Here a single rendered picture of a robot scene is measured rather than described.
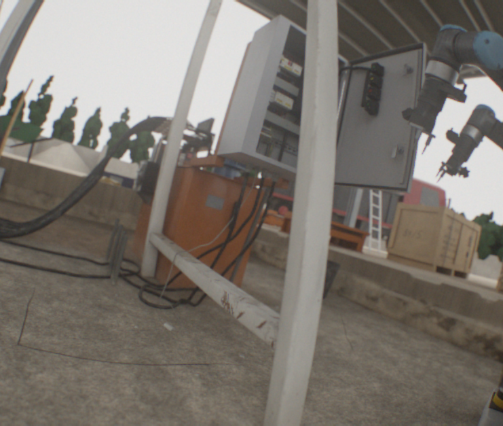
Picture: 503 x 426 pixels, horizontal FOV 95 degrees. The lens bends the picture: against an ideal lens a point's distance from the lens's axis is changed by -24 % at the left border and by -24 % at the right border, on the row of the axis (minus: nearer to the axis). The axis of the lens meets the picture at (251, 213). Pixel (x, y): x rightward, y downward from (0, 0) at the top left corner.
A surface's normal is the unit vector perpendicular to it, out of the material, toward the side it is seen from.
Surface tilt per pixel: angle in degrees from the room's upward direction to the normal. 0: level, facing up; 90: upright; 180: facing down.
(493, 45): 114
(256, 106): 90
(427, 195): 86
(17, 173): 90
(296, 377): 81
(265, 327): 90
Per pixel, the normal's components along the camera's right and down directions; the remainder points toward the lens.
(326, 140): 0.54, -0.04
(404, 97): -0.82, -0.22
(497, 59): 0.04, 0.43
